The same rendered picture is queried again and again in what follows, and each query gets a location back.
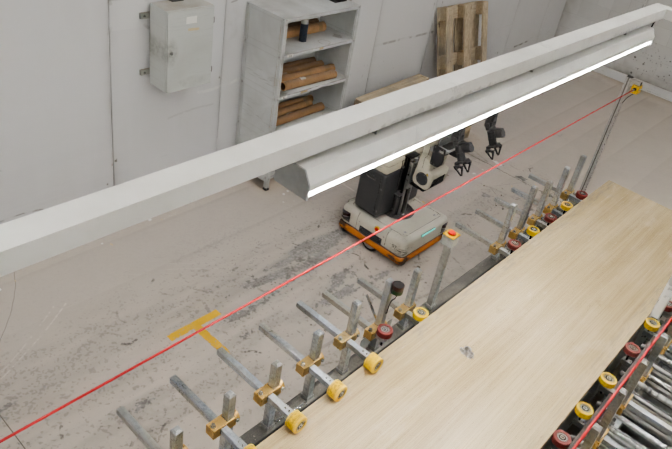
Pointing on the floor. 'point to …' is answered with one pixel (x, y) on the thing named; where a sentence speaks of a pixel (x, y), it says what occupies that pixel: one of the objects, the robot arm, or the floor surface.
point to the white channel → (287, 153)
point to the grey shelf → (253, 108)
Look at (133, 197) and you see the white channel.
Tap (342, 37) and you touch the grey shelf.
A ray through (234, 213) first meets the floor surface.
